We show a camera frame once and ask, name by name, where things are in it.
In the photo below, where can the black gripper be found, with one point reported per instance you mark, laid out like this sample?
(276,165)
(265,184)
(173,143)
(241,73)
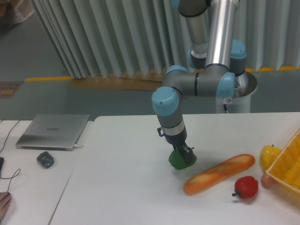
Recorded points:
(179,140)

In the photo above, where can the green toy bell pepper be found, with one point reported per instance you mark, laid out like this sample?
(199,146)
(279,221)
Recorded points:
(177,161)

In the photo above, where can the yellow wicker basket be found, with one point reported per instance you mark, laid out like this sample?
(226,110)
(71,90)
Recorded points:
(286,168)

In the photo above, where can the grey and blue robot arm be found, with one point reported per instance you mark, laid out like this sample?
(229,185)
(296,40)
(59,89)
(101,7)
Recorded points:
(210,25)

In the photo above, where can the red toy bell pepper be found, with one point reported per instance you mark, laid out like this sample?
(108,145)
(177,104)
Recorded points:
(245,187)

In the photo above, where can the yellow toy bell pepper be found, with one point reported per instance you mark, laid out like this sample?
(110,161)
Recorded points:
(268,155)

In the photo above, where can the person's hand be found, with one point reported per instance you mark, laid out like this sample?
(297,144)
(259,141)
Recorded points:
(5,199)

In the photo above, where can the toy baguette bread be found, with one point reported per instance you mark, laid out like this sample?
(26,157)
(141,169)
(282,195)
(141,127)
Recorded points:
(218,173)

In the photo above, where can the flattened brown cardboard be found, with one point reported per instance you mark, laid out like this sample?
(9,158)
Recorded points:
(137,81)

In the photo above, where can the brown toy egg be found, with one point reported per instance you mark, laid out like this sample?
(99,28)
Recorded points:
(267,181)

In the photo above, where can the silver closed laptop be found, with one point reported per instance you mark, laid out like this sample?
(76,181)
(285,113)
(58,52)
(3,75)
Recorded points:
(53,132)

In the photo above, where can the small black device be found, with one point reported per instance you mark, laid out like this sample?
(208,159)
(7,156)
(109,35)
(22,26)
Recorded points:
(45,159)

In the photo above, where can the white folding partition screen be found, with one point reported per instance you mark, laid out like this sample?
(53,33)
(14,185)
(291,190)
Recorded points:
(117,37)

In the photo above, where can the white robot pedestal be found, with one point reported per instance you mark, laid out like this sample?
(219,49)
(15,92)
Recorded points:
(240,102)

